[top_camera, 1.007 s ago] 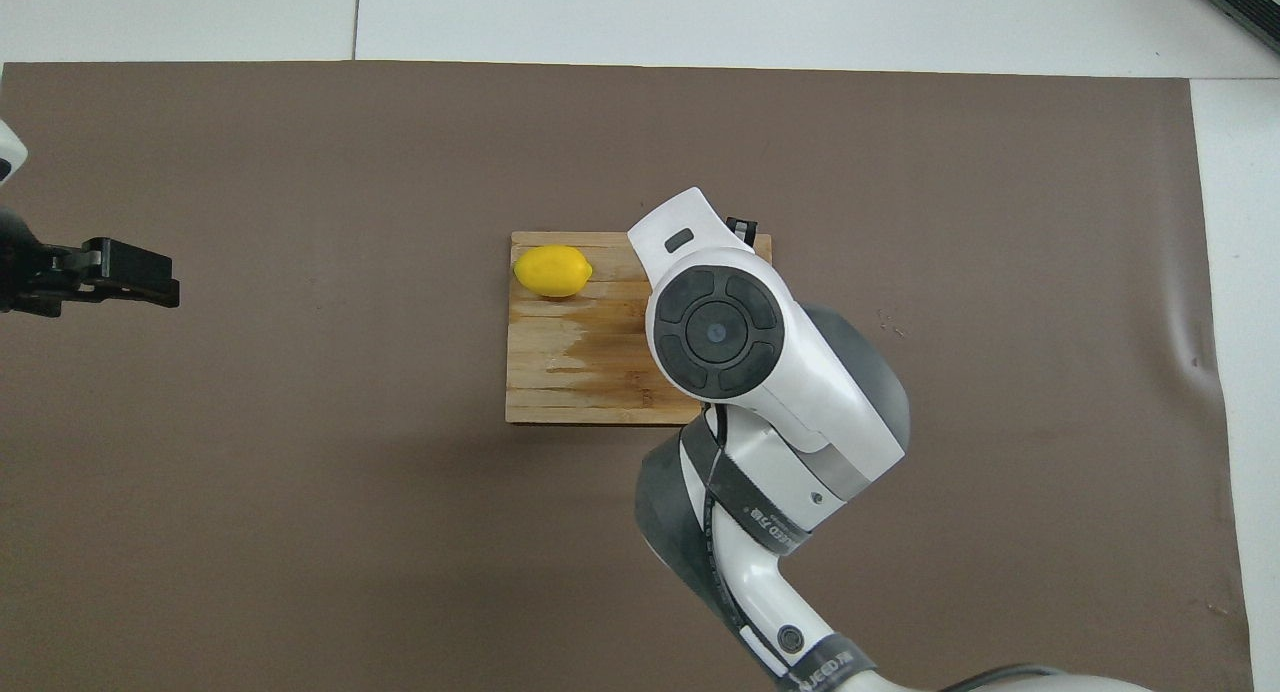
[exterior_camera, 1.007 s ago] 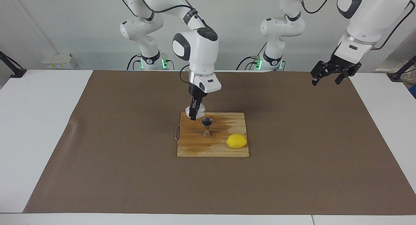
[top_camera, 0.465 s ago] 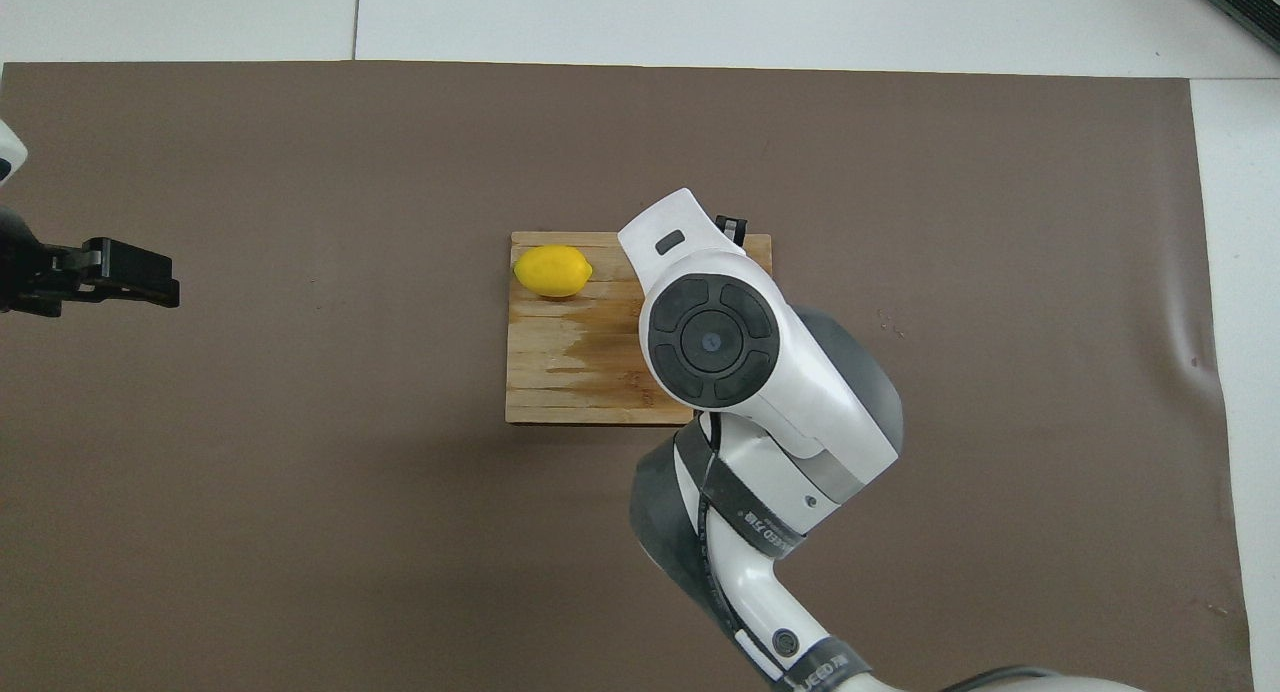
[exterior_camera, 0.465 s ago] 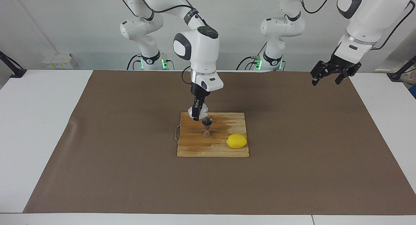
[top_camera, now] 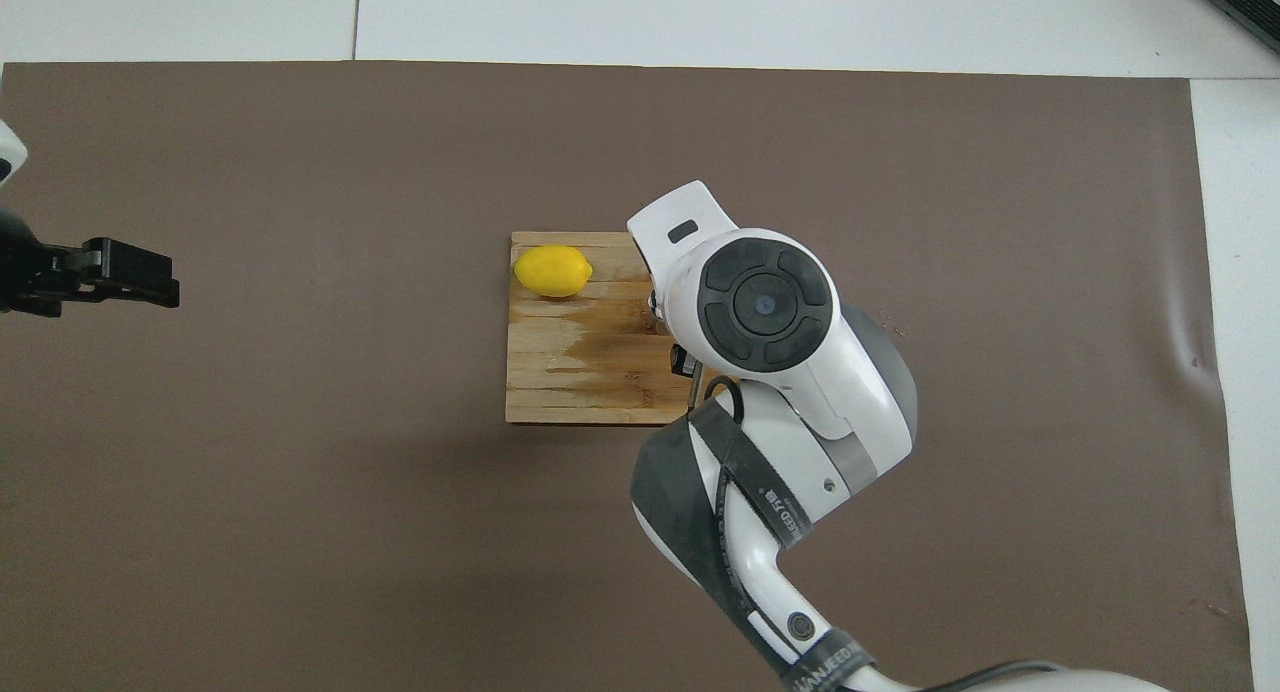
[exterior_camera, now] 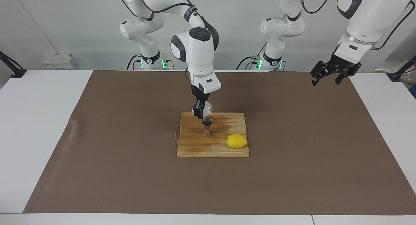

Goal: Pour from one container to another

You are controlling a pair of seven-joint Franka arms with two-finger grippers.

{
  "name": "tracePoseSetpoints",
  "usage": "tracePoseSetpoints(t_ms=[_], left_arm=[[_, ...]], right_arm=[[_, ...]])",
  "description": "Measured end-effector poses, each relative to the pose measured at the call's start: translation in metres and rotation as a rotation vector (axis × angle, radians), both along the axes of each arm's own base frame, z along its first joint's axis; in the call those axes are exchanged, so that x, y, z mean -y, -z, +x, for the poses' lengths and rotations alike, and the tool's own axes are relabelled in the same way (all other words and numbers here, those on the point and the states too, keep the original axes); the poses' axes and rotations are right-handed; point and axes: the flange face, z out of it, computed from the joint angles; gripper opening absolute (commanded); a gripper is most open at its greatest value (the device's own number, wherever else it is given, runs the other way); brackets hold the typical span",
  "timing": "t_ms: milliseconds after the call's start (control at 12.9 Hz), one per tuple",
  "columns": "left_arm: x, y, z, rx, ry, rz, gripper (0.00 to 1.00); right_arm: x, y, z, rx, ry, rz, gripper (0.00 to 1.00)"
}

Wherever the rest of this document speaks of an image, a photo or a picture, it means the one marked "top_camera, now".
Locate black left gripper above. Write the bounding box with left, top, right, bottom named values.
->
left=0, top=207, right=182, bottom=319

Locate wooden cutting board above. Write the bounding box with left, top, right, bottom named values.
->
left=505, top=232, right=701, bottom=427

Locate yellow lemon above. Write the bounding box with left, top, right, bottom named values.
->
left=513, top=245, right=594, bottom=299

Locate brown table mat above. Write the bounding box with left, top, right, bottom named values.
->
left=0, top=60, right=1257, bottom=692

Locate grey ribbed device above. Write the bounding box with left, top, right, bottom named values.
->
left=1198, top=0, right=1280, bottom=55

